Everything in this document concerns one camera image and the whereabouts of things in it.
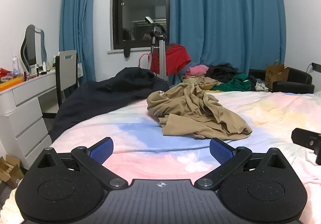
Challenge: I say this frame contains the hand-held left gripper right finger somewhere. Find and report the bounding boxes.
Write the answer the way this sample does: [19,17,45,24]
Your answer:
[194,137,287,192]

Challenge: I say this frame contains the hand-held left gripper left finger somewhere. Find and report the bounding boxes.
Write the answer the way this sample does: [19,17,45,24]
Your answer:
[38,137,129,190]

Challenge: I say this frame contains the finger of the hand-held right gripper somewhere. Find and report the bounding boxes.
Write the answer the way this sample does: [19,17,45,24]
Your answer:
[291,128,321,166]

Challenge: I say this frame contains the tan garment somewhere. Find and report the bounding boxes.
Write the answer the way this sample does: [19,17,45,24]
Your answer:
[147,83,252,139]

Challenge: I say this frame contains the beige clothes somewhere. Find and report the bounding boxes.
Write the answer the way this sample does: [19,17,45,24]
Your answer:
[181,75,223,90]

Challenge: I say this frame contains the black clothes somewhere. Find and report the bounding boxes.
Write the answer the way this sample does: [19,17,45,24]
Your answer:
[207,63,240,81]

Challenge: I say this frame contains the pastel bed sheet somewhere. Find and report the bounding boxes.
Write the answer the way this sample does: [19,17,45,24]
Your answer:
[0,88,321,224]

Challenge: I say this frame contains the dark blanket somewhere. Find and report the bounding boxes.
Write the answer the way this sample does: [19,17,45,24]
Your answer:
[49,67,170,143]

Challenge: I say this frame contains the black armchair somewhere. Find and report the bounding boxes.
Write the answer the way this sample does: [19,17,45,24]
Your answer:
[248,66,315,94]

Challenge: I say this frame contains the white patterned cloth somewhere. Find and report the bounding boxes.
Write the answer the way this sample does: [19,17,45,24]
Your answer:
[254,82,271,92]

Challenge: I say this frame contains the brown paper bag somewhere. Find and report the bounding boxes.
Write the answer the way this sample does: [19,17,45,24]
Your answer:
[265,59,289,89]

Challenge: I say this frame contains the green garment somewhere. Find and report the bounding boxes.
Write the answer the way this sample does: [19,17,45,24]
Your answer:
[210,73,256,92]

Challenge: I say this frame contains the white dressing table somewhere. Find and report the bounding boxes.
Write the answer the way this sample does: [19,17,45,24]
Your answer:
[0,71,83,167]

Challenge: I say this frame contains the pink garment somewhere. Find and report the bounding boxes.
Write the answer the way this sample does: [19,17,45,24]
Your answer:
[186,64,209,76]

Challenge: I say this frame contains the cardboard boxes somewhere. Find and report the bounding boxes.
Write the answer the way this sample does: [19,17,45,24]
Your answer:
[0,154,24,189]

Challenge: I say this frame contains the row of cosmetic bottles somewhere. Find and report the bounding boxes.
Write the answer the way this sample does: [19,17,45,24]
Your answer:
[35,56,57,75]

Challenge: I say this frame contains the red garment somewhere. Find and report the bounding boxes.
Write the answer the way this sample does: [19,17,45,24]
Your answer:
[150,43,191,76]

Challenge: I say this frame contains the garment steamer stand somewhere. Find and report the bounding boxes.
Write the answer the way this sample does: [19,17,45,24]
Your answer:
[144,16,168,81]

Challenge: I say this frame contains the orange tray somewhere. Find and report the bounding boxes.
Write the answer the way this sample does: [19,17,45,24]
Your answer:
[0,76,24,91]

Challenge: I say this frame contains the white spray can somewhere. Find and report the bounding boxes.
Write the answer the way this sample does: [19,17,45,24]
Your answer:
[12,55,20,76]

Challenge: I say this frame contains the wavy vanity mirror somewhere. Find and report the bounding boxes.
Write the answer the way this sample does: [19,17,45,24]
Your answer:
[20,24,48,69]

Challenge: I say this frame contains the narrow blue curtain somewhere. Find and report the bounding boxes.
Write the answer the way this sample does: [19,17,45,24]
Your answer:
[59,0,119,88]

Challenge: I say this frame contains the wide blue curtain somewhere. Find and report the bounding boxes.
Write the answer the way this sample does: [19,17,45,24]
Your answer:
[168,0,287,89]

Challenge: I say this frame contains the dark window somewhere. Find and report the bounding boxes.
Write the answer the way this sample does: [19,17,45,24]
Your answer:
[112,0,171,51]

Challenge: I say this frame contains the pink hook handle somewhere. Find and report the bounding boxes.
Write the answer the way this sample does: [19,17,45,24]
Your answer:
[139,53,151,69]

